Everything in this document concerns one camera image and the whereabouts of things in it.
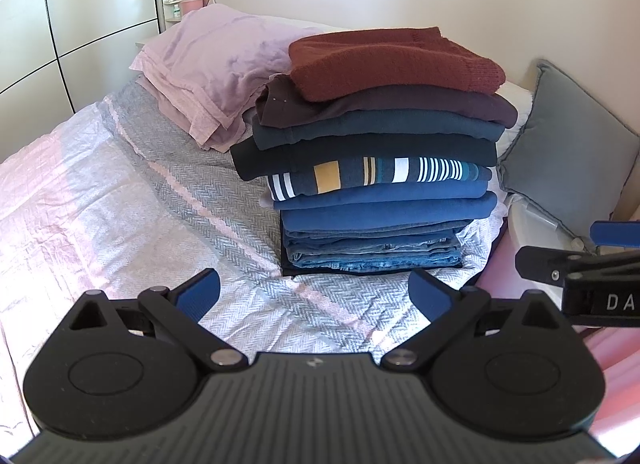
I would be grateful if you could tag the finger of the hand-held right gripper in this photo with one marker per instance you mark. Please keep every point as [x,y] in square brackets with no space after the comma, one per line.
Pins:
[617,234]
[540,261]

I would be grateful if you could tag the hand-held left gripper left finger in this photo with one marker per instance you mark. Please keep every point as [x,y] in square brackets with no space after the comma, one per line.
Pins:
[200,289]

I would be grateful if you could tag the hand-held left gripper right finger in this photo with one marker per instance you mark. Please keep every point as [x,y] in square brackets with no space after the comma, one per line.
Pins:
[430,294]

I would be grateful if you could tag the rust knit sweater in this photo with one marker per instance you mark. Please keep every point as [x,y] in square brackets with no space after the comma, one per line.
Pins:
[390,61]

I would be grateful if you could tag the folded blue jeans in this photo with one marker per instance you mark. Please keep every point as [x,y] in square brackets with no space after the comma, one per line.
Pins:
[375,249]

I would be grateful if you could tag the folded blue garment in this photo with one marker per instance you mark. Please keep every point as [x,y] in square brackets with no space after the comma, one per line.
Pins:
[390,194]
[390,214]

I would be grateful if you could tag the grey cushion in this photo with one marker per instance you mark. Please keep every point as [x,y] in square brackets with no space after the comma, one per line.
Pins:
[560,153]

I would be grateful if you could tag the pale patterned bedspread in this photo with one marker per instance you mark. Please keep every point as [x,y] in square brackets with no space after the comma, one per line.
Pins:
[100,219]

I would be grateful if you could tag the folded striped shirt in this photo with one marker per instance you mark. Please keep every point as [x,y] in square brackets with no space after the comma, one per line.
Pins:
[380,171]

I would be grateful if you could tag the white pillow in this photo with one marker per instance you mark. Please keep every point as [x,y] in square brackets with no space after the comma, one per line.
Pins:
[517,103]

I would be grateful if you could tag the pink pillow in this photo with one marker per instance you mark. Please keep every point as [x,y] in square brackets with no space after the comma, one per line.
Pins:
[180,113]
[220,53]

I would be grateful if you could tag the folded dark teal garment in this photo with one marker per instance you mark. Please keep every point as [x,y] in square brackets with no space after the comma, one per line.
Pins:
[375,126]

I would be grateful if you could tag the folded dark maroon garment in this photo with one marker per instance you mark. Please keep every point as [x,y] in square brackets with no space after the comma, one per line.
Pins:
[400,103]

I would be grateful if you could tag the pink box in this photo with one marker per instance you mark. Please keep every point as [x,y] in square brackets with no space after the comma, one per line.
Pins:
[192,6]

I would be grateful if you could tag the white wardrobe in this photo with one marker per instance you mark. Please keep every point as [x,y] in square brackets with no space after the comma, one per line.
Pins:
[60,33]

